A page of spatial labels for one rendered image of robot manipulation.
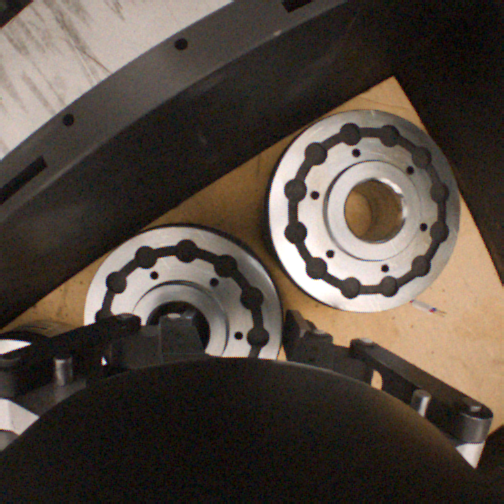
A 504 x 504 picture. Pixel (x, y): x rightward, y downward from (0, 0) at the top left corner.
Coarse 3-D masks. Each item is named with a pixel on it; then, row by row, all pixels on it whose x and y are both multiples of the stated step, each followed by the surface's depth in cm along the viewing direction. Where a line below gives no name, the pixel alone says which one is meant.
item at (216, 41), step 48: (240, 0) 6; (288, 0) 6; (336, 0) 6; (192, 48) 6; (240, 48) 6; (96, 96) 6; (144, 96) 6; (192, 96) 7; (48, 144) 6; (96, 144) 6; (0, 192) 7; (48, 192) 7
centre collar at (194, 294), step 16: (160, 288) 13; (176, 288) 13; (192, 288) 13; (144, 304) 13; (160, 304) 13; (192, 304) 13; (208, 304) 13; (144, 320) 13; (208, 320) 13; (224, 320) 13; (208, 336) 13; (224, 336) 13; (208, 352) 13
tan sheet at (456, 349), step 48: (384, 96) 16; (240, 192) 16; (480, 240) 17; (288, 288) 17; (432, 288) 17; (480, 288) 17; (336, 336) 17; (384, 336) 17; (432, 336) 17; (480, 336) 17; (480, 384) 18
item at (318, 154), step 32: (320, 128) 13; (352, 128) 13; (384, 128) 13; (416, 128) 13; (288, 160) 13; (320, 160) 14; (352, 160) 13; (384, 160) 13; (416, 160) 14; (288, 192) 14; (320, 192) 13; (448, 192) 14; (288, 224) 14; (320, 224) 13; (448, 224) 14; (288, 256) 14; (320, 256) 14; (416, 256) 14; (448, 256) 14; (320, 288) 14; (352, 288) 14; (384, 288) 14; (416, 288) 14
